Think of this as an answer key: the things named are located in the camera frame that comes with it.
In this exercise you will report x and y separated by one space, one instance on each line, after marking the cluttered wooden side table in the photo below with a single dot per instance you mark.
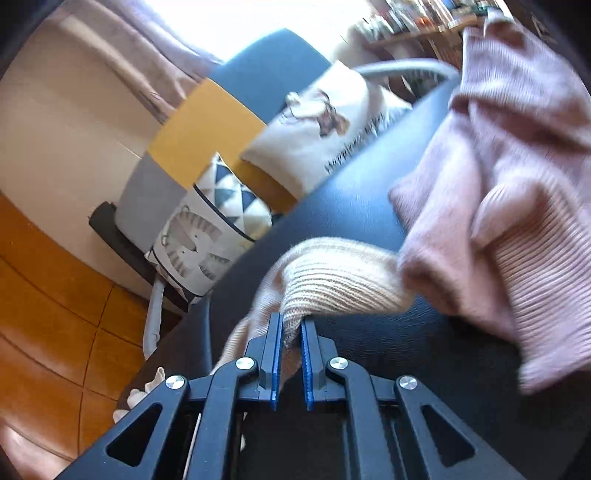
415 37

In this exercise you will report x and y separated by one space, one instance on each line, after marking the tiger print cushion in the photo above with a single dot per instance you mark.
194 240

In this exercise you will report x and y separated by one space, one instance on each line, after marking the pink ribbed sweater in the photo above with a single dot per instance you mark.
508 161

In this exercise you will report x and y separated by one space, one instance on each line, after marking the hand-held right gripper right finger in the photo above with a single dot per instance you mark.
307 369

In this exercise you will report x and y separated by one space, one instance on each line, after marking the white ruffled knit garment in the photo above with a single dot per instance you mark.
138 392

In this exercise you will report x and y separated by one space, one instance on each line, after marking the white deer print pillow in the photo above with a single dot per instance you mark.
304 147

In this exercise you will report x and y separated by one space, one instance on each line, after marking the cream knit sweater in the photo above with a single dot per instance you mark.
332 277

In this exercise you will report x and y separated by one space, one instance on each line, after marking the bright window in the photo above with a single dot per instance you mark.
277 18

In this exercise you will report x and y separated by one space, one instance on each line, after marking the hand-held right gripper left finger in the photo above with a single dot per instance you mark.
275 364

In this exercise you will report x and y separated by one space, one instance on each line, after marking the blue yellow grey patchwork sofa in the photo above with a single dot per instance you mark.
207 124

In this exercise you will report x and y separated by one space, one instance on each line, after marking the cluster of jars and bottles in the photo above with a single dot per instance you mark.
415 14

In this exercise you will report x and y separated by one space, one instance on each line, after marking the pink sheer curtain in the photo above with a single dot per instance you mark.
152 60

